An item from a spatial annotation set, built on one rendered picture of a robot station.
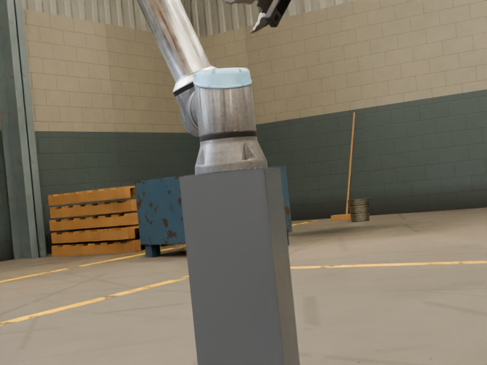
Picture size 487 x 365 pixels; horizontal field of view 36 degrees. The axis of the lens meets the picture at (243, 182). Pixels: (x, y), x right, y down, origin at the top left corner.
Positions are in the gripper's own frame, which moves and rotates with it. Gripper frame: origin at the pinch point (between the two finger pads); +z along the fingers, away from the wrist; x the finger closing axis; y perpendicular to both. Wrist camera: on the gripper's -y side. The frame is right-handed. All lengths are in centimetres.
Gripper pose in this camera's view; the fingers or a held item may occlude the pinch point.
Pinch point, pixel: (237, 19)
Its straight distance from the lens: 240.8
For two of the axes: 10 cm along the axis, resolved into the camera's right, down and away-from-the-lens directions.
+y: -0.4, -7.9, 6.2
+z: -8.6, 3.5, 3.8
